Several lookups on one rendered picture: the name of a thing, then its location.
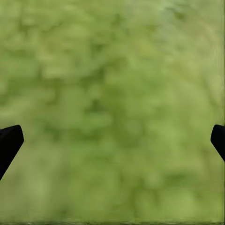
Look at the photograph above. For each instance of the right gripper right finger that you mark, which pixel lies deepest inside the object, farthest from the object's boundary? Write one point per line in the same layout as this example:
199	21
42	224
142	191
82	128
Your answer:
218	139

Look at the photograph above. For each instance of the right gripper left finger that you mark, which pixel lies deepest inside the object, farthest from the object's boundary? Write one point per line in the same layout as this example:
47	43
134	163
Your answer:
11	140

